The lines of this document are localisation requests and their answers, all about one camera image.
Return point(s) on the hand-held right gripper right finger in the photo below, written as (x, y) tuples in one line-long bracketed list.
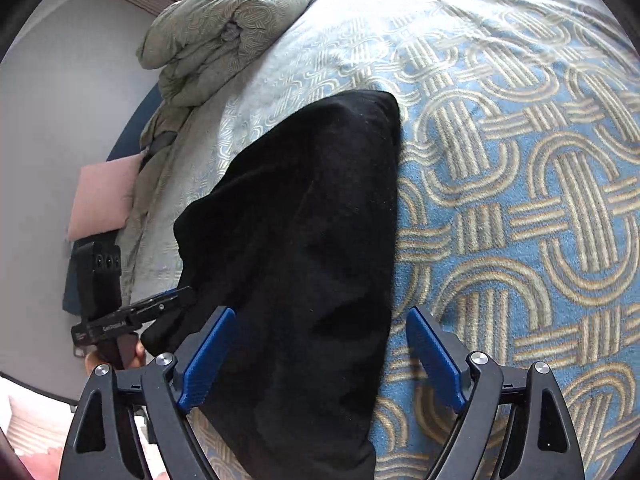
[(435, 360)]

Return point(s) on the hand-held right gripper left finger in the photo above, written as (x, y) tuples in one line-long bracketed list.
[(205, 360)]

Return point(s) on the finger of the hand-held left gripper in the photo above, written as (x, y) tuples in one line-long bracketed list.
[(165, 301)]

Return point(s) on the black pants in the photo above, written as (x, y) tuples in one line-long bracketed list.
[(300, 235)]

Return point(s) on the person's left hand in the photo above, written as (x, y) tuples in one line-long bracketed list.
[(139, 355)]

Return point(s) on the pink pillow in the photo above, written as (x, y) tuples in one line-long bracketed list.
[(100, 195)]

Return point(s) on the blue patterned blanket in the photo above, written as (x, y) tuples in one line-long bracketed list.
[(500, 210)]

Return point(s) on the pink ribbed cloth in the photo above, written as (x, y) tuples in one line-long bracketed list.
[(30, 430)]

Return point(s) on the grey-green folded quilt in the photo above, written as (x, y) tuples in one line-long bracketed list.
[(215, 35)]

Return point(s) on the navy bed frame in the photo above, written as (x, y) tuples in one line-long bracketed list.
[(132, 125)]

